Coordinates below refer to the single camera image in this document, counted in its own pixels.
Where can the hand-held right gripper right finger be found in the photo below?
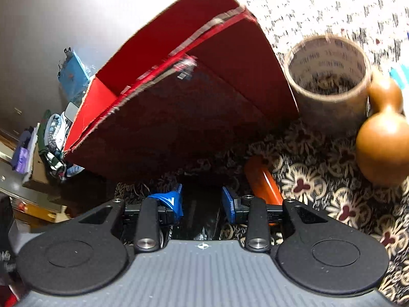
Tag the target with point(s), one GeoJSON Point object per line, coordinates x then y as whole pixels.
{"type": "Point", "coordinates": [228, 206]}

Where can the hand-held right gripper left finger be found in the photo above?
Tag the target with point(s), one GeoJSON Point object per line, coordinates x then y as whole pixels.
{"type": "Point", "coordinates": [171, 203]}

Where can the black glossy object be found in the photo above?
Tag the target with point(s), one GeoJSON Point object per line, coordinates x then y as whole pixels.
{"type": "Point", "coordinates": [201, 217]}

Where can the orange cylinder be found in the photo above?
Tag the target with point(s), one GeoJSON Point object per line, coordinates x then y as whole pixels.
{"type": "Point", "coordinates": [262, 179]}

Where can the red cardboard box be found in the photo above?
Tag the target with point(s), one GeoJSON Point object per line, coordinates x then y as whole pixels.
{"type": "Point", "coordinates": [191, 118]}

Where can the pile of folded clothes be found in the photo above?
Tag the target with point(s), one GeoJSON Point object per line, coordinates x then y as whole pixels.
{"type": "Point", "coordinates": [52, 147]}

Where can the brown cardboard box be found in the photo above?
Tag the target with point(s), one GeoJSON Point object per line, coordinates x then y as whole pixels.
{"type": "Point", "coordinates": [40, 176]}

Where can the small grey mirror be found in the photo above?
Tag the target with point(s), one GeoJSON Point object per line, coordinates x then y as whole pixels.
{"type": "Point", "coordinates": [71, 112]}

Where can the brown packing tape roll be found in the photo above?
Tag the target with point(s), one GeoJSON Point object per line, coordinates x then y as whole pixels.
{"type": "Point", "coordinates": [335, 108]}

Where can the brown wooden gourd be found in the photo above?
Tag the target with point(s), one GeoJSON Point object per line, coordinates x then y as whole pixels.
{"type": "Point", "coordinates": [380, 147]}

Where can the blue plastic packet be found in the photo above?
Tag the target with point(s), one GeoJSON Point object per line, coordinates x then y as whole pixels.
{"type": "Point", "coordinates": [72, 73]}

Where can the light blue object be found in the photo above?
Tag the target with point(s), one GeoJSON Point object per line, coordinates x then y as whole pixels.
{"type": "Point", "coordinates": [400, 73]}

